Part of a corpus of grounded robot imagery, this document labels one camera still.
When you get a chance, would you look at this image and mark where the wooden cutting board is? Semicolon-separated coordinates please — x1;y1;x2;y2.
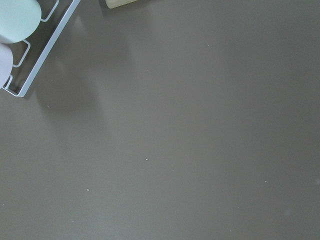
105;0;137;9

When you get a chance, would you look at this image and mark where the pale pink plate in rack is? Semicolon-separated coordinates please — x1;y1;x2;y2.
0;43;13;88

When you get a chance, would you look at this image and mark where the pale green plate in rack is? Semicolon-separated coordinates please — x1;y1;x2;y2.
0;0;42;44

